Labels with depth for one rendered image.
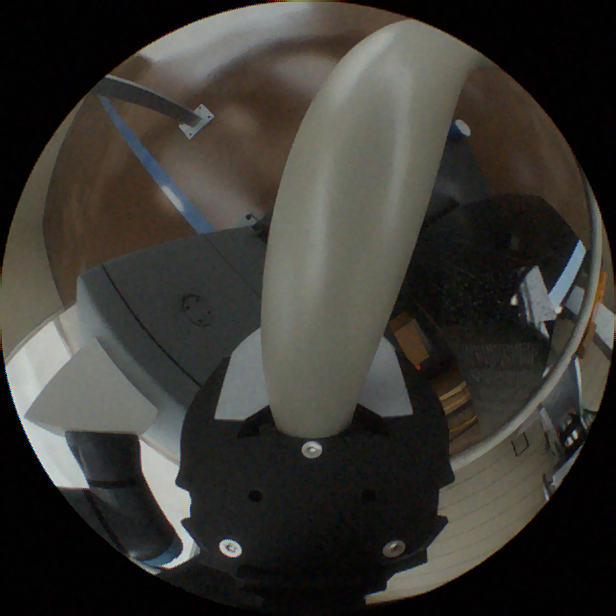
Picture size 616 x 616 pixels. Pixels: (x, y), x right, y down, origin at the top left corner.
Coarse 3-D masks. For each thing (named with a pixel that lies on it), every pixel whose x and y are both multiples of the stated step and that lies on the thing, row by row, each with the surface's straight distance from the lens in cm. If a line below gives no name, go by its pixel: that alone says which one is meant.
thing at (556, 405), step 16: (560, 352) 47; (576, 368) 48; (560, 384) 55; (576, 384) 58; (544, 400) 53; (560, 400) 63; (576, 400) 72; (544, 416) 48; (560, 416) 74; (560, 448) 99
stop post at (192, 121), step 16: (112, 80) 103; (112, 96) 106; (128, 96) 109; (144, 96) 112; (160, 96) 115; (160, 112) 120; (176, 112) 125; (192, 112) 132; (208, 112) 139; (192, 128) 140
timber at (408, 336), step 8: (392, 320) 112; (400, 320) 109; (408, 320) 106; (392, 328) 107; (400, 328) 104; (408, 328) 106; (416, 328) 108; (400, 336) 106; (408, 336) 108; (416, 336) 111; (400, 344) 110; (408, 344) 112; (416, 344) 114; (408, 352) 115; (416, 352) 118; (424, 352) 120; (416, 360) 122
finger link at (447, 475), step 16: (400, 352) 10; (400, 368) 9; (416, 368) 10; (416, 384) 9; (416, 400) 8; (432, 400) 9; (416, 416) 8; (432, 416) 8; (384, 432) 8; (400, 432) 7; (416, 432) 8; (432, 432) 8; (448, 432) 8; (432, 448) 8; (448, 448) 8; (448, 464) 8; (448, 480) 7; (368, 496) 7
